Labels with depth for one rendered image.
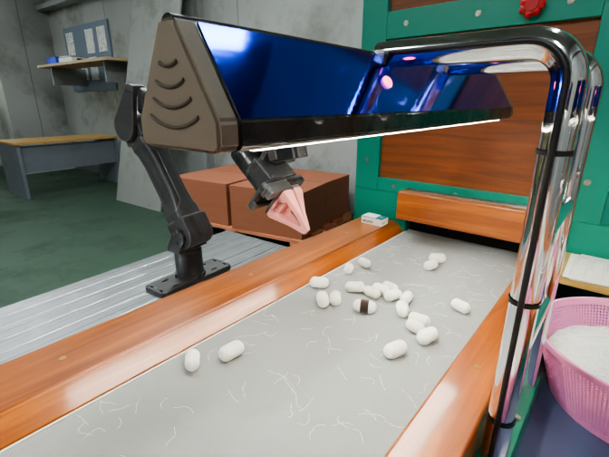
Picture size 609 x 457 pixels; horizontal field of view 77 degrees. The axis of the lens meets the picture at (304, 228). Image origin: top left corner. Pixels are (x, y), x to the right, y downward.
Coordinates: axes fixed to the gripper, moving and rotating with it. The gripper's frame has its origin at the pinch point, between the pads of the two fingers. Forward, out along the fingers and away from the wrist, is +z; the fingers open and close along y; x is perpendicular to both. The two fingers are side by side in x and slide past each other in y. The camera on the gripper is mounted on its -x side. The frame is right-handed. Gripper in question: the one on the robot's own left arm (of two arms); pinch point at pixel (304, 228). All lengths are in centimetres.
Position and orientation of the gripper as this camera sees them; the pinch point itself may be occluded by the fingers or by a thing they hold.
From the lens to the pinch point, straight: 66.8
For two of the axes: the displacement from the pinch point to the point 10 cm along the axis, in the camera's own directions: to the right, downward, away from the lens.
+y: 6.4, -2.4, 7.3
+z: 5.9, 7.7, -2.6
